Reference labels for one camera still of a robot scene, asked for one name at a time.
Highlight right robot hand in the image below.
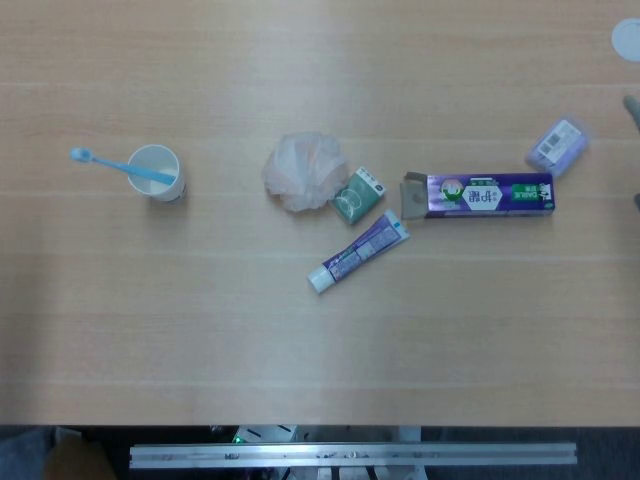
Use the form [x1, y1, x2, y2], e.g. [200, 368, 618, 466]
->
[621, 94, 640, 212]

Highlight lavender soap bar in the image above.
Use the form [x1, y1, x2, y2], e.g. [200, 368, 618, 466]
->
[523, 114, 591, 179]

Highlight purple toothpaste box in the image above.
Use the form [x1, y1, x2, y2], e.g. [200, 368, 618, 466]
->
[399, 171, 556, 222]

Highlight small green box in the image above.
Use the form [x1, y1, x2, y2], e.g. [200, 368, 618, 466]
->
[329, 165, 388, 225]

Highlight purple toothpaste tube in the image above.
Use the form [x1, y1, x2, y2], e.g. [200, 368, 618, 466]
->
[306, 209, 411, 294]

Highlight brown cardboard box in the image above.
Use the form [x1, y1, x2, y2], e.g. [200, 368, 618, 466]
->
[42, 427, 119, 480]

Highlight white pink mesh bath sponge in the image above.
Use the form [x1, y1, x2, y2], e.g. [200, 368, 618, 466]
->
[260, 131, 350, 214]

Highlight white paper cup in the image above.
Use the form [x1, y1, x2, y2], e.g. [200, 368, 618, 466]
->
[126, 143, 189, 204]

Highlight blue toothbrush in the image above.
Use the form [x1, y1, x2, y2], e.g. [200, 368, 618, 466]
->
[68, 146, 177, 184]

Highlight grey fabric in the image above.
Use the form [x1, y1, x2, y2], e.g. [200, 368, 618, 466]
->
[0, 425, 55, 480]

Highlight aluminium profile rail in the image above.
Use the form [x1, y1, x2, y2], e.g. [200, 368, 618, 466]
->
[128, 441, 579, 471]

